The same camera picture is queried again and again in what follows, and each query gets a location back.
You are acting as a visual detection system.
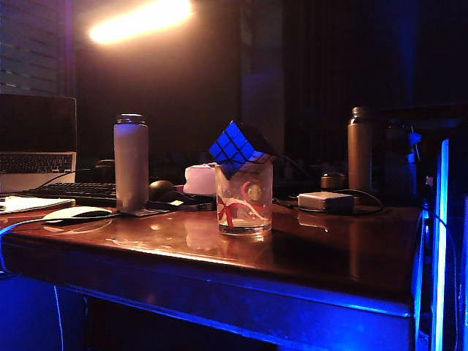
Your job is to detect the Rubik's cube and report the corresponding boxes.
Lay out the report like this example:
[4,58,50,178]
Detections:
[208,120,277,181]

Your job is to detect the clear glass cup red ribbon print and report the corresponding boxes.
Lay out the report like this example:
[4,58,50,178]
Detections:
[214,162,274,237]

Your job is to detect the white tissue pack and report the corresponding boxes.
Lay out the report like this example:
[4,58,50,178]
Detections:
[182,163,217,196]

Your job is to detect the dark rounded computer mouse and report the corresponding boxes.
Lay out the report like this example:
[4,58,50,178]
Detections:
[148,179,178,202]

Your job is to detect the white power adapter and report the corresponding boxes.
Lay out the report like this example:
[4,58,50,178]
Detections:
[298,191,355,213]

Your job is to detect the small brown bottle lid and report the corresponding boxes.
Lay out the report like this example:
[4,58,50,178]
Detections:
[320,172,347,191]

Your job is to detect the white thermos bottle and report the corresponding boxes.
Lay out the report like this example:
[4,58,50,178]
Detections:
[113,113,150,213]

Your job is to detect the brown thermos bottle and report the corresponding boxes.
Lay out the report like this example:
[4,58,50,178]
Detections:
[347,106,374,198]

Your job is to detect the black rounded desk object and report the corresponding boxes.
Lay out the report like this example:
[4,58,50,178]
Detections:
[94,159,116,184]

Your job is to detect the black keyboard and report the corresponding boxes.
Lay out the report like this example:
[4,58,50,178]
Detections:
[16,181,118,206]

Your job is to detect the white computer mouse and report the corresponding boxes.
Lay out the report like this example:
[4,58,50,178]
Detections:
[42,205,113,222]

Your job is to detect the dark bottle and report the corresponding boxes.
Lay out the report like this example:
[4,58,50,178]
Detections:
[383,118,422,200]

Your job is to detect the bright bar lamp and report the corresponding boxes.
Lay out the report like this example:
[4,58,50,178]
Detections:
[88,0,194,47]

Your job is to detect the white paper notebook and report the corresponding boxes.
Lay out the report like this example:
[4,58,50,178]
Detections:
[0,195,77,215]

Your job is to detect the silver laptop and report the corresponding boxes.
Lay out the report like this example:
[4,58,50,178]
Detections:
[0,94,78,194]

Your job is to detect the blue LED strip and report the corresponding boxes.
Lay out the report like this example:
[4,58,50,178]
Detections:
[431,137,450,351]

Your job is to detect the window blind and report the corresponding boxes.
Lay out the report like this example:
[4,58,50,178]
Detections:
[0,0,74,97]

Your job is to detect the pale thin cable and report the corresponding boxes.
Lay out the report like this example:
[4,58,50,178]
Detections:
[0,214,110,275]

